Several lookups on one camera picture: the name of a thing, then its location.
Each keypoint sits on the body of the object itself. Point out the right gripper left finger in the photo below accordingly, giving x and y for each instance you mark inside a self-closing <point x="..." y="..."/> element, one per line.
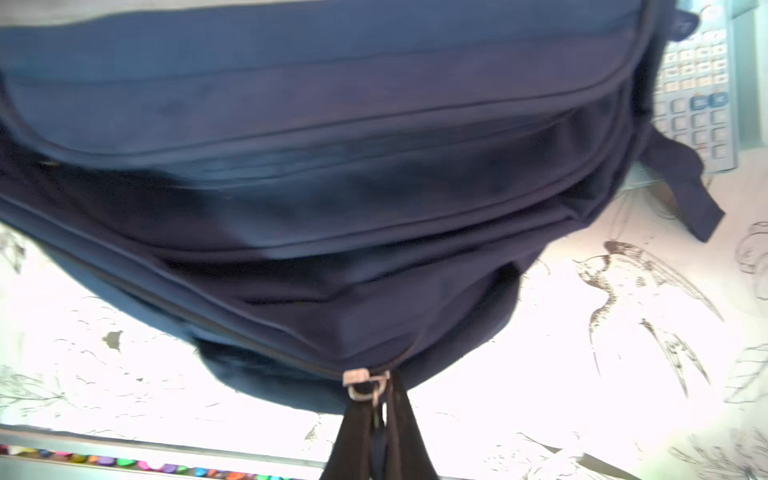
<point x="350" y="456"/>

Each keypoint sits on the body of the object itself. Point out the grey scientific calculator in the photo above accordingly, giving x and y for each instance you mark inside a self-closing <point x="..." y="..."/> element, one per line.
<point x="694" y="97"/>

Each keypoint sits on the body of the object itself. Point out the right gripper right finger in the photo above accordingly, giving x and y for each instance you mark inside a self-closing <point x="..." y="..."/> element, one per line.
<point x="407" y="457"/>

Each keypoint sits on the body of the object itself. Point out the navy blue student backpack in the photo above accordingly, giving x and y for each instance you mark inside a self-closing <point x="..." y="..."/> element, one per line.
<point x="301" y="189"/>

